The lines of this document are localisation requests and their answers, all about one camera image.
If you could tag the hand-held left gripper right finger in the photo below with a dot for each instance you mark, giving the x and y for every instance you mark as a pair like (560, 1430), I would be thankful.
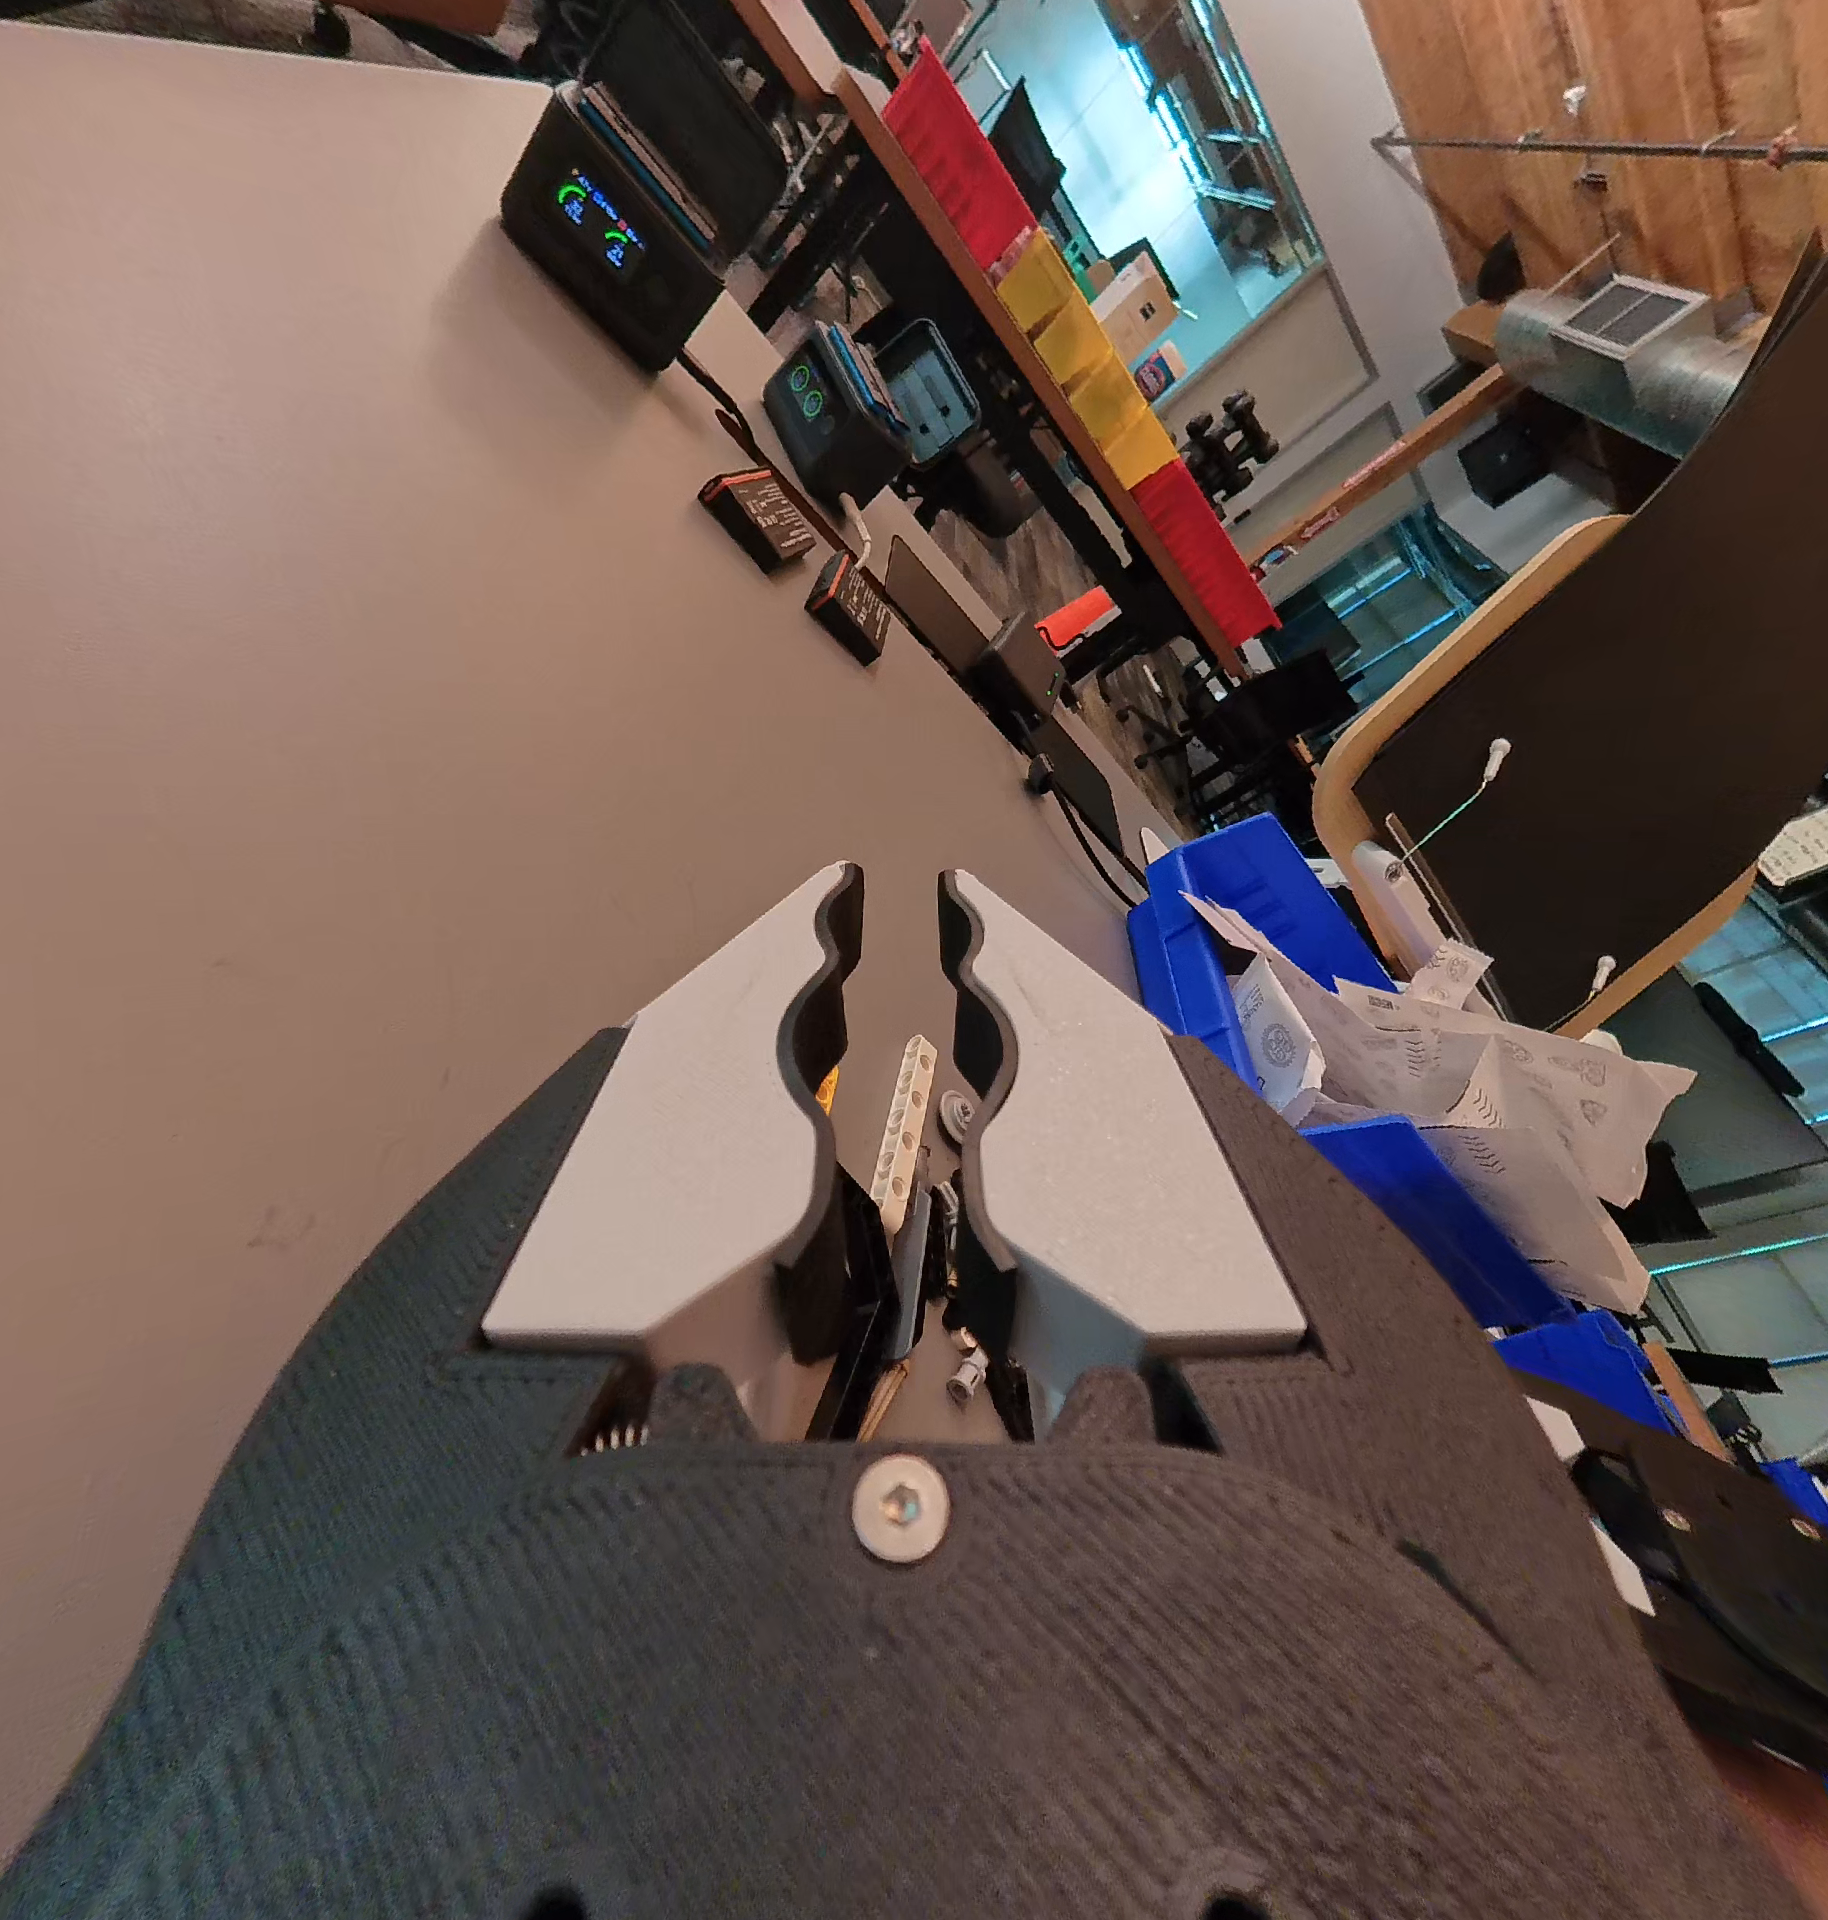
(1139, 1182)

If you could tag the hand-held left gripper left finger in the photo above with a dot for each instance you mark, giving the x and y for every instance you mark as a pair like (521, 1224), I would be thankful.
(660, 1182)

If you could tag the white lego beam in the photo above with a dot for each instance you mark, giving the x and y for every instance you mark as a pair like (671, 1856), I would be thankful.
(907, 1116)

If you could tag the blue plastic bin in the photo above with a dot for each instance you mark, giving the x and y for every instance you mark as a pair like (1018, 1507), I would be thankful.
(1452, 1216)
(1588, 1353)

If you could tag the pile of white paper bags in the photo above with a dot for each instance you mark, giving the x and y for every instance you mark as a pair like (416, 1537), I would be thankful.
(1452, 1079)

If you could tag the dark flat panel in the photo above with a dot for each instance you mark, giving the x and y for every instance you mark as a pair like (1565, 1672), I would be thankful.
(1082, 784)

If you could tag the black office chair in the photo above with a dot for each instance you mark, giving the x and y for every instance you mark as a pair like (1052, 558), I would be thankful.
(1270, 710)

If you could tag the black adapter box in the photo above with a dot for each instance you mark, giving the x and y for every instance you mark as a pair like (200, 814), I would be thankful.
(1008, 668)

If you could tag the black battery pack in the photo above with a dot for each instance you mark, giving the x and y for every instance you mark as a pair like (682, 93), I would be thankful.
(848, 595)
(759, 523)

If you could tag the dark flat tablet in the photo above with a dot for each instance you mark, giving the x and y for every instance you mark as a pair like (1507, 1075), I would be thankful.
(935, 595)

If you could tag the black wood-rimmed panel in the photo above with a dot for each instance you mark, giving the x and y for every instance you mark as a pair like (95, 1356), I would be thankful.
(1600, 672)

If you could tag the black dumbbells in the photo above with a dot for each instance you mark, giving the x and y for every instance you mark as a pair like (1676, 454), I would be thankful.
(1231, 446)

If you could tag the black battery charging case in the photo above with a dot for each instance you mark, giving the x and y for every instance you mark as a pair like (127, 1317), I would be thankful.
(594, 288)
(824, 454)

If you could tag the white paper note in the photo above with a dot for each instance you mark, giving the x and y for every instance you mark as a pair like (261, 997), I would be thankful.
(1827, 842)

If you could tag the white cardboard box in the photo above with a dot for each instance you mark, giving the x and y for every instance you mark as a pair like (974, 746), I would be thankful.
(1137, 301)

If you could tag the row of red yellow bins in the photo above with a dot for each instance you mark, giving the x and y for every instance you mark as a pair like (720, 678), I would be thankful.
(958, 160)

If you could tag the metal ceiling pipe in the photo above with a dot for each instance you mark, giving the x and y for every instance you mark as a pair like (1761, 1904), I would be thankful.
(1600, 143)

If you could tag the black flat bracket plate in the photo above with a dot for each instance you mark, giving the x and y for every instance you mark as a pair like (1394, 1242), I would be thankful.
(1742, 1589)

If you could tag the metal air duct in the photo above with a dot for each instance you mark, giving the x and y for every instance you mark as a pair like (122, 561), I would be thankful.
(1693, 387)

